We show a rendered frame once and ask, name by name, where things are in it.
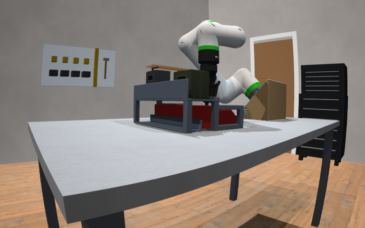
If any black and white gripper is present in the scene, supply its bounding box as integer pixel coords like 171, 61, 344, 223
200, 63, 221, 106

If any dark grey metal shelf rack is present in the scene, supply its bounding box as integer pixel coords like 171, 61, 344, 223
134, 78, 248, 133

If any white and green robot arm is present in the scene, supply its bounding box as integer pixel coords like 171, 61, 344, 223
178, 20, 261, 104

